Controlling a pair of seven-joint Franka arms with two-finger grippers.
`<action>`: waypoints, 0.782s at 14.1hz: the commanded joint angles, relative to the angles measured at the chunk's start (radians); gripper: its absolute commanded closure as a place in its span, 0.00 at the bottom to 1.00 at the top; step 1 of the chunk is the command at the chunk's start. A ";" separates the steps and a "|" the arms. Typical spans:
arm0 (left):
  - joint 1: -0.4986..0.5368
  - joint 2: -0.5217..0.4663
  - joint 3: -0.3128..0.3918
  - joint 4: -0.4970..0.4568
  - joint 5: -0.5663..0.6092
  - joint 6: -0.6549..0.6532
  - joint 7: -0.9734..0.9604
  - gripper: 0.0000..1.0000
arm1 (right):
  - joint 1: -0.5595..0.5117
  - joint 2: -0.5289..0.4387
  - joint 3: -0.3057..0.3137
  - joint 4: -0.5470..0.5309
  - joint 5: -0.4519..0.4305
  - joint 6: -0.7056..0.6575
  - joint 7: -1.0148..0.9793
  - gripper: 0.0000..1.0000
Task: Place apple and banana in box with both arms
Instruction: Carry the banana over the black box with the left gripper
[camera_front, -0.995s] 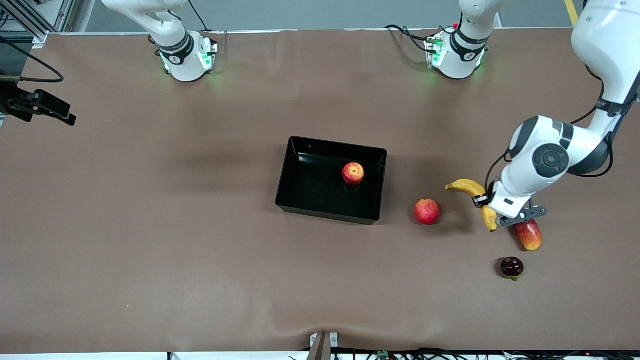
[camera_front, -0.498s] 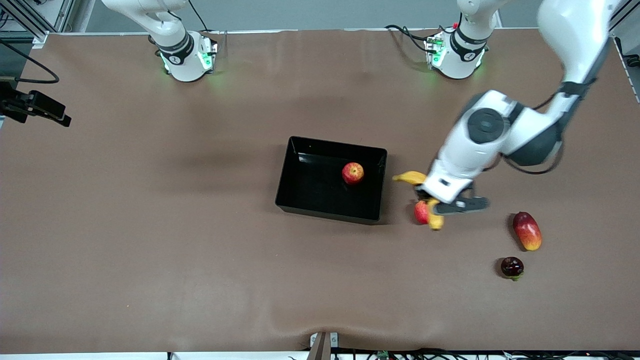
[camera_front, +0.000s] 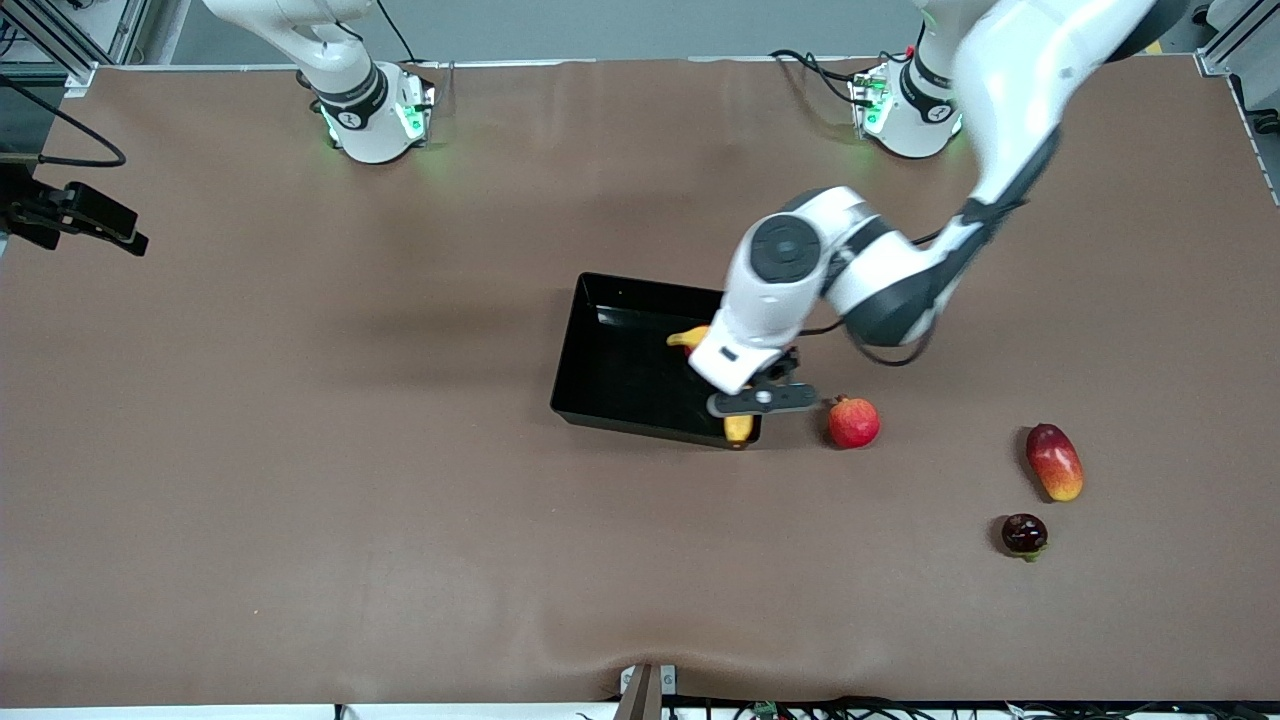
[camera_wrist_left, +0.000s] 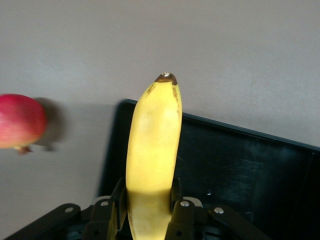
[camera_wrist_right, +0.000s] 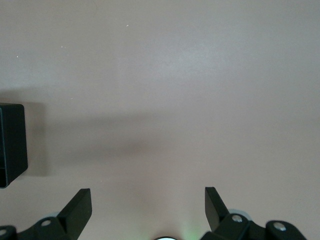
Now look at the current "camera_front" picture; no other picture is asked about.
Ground yellow banana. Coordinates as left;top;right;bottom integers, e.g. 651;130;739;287
666;324;755;450

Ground black plastic box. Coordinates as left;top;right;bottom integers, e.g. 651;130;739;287
549;271;766;449

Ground red pomegranate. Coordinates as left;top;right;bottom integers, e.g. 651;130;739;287
826;394;882;450

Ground red yellow mango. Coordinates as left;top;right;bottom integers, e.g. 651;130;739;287
1025;423;1085;503

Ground dark purple mangosteen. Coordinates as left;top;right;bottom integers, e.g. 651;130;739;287
1001;513;1050;563

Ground brown table mat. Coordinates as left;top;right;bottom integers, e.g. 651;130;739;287
0;55;1280;707

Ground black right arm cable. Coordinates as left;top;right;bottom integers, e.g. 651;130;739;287
0;74;128;169

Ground aluminium frame post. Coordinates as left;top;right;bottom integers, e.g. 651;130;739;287
1195;0;1280;79
0;0;153;99

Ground black left base cables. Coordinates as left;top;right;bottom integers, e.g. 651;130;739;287
768;47;863;107

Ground black right base cable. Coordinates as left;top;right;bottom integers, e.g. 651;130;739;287
375;0;422;67

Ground grey metal bracket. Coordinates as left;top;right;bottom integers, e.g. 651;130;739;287
615;663;678;720

